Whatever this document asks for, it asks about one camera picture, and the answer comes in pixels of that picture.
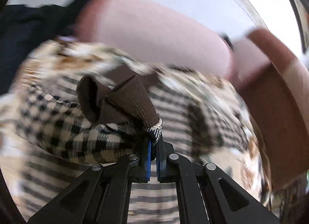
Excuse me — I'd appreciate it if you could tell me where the black beige checkered shirt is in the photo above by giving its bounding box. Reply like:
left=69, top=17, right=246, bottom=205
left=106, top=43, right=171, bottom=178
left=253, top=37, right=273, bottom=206
left=0, top=64, right=264, bottom=224

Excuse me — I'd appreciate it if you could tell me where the cream leaf-pattern blanket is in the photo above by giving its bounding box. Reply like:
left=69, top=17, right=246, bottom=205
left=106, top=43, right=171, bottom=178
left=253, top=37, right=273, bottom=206
left=14, top=40, right=271, bottom=205

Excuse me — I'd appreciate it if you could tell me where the dark navy garment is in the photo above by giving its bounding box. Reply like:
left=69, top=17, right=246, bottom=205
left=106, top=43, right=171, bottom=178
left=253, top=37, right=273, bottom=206
left=1, top=0, right=90, bottom=95

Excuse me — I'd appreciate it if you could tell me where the brown wooden bed frame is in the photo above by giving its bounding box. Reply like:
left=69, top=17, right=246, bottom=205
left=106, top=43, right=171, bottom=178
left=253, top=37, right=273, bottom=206
left=239, top=28, right=308, bottom=191

